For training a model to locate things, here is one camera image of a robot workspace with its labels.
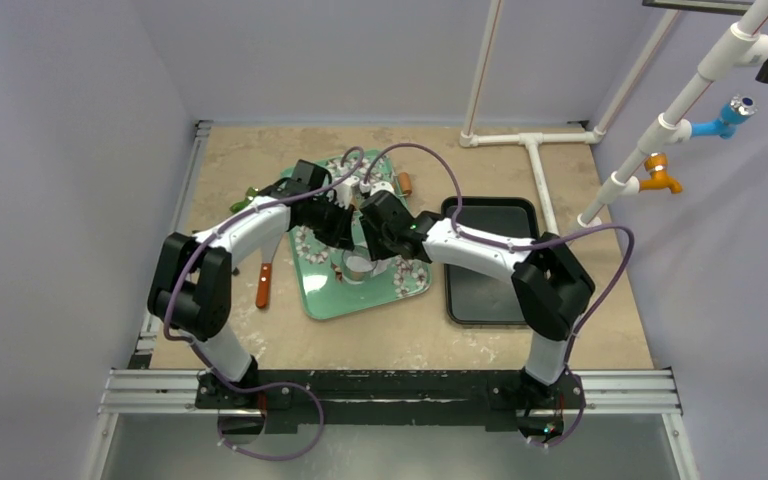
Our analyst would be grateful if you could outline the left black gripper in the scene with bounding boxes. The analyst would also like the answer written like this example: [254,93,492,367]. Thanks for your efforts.
[305,198,354,252]

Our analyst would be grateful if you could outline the white dough ball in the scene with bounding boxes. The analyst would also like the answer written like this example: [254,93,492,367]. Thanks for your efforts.
[342,254,377,283]

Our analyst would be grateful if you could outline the wooden rolling pin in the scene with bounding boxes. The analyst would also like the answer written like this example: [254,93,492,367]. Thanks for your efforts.
[396,172,413,197]

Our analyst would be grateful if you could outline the green floral tray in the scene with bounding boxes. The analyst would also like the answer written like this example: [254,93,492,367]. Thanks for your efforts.
[277,150,434,322]

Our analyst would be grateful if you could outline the metal scraper wooden handle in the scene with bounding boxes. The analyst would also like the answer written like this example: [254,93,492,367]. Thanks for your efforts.
[255,236,281,310]

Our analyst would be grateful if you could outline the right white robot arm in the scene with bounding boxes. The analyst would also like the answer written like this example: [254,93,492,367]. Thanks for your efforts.
[360,191,595,407]

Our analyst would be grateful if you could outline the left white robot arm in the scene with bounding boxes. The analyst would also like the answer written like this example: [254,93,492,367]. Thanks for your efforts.
[147,160,354,409]

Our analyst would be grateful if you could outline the black baking tray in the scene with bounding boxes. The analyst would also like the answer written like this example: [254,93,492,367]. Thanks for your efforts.
[444,196,538,328]

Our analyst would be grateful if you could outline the orange faucet tap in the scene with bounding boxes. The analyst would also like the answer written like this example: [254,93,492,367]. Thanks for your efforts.
[639,153,683,194]

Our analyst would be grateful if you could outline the blue faucet tap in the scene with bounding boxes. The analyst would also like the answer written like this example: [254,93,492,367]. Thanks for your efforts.
[691,95,758,139]

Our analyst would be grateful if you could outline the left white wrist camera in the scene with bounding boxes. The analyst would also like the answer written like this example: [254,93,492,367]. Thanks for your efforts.
[333,176,360,209]

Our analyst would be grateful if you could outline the green garden hose nozzle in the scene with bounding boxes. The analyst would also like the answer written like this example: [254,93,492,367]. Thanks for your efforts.
[229,187,259,214]

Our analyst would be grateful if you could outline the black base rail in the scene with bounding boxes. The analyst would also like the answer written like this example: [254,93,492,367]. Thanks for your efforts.
[194,370,586,441]

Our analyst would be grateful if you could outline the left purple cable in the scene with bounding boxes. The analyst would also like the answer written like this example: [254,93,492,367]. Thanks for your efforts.
[161,146,367,463]

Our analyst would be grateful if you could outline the purple cable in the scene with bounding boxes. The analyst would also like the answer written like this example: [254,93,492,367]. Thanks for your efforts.
[362,142,636,449]
[161,146,367,463]

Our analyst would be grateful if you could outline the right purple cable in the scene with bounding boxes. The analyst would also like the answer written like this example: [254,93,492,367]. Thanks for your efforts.
[362,142,636,449]

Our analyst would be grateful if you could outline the aluminium frame rail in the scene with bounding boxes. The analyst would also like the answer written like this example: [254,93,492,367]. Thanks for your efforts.
[95,119,214,480]

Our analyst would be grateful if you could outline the white pvc pipe frame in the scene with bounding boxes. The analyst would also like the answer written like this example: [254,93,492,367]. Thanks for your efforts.
[458,1,768,235]

